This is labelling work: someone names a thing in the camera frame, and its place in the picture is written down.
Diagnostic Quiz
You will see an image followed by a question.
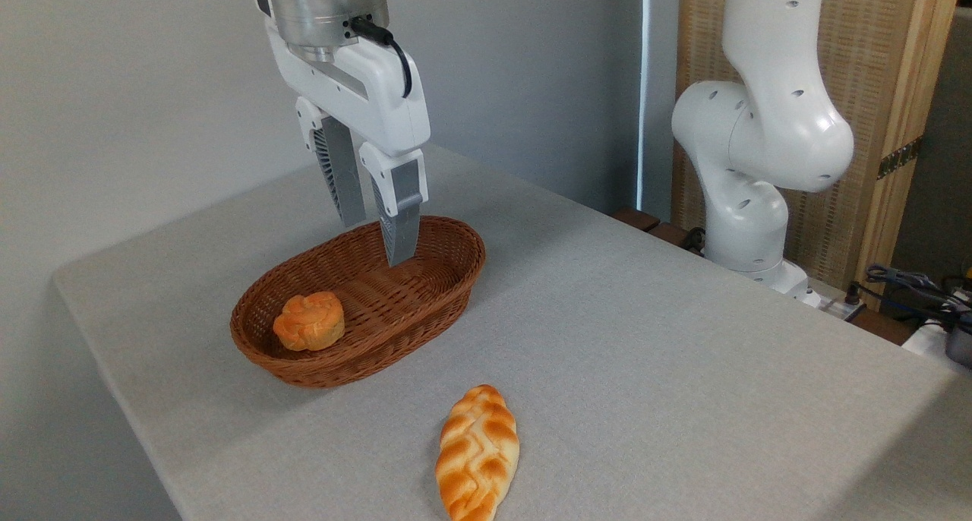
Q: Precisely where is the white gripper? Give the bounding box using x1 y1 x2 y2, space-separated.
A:
264 18 431 267

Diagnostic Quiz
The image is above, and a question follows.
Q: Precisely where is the long braided bread loaf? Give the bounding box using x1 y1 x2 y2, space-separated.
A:
434 384 521 521

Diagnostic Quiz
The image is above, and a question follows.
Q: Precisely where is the brown wicker oval basket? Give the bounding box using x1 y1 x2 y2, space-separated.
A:
230 216 487 389

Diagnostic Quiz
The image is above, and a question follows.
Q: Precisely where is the round orange bread roll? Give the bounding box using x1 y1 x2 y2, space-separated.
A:
273 291 346 352

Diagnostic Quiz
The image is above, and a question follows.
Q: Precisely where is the brown wooden block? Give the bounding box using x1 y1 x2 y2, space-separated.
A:
645 222 703 254
611 207 661 233

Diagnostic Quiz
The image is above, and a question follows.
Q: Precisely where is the grey tablecloth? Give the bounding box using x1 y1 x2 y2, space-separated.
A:
52 143 972 521

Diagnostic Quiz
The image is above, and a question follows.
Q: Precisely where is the metal screen hinge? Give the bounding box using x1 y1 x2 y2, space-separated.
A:
876 136 924 181

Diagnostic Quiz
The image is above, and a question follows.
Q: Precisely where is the wooden woven folding screen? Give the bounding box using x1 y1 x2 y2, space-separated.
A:
672 0 965 309

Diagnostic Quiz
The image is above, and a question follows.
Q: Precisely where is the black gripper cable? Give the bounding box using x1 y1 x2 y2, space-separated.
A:
348 16 414 99

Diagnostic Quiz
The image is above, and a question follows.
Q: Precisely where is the white vertical wall strip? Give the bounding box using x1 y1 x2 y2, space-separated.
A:
636 0 655 212

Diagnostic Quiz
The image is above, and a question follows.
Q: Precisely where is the bundle of dark cables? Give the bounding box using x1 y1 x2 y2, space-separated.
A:
847 264 972 332

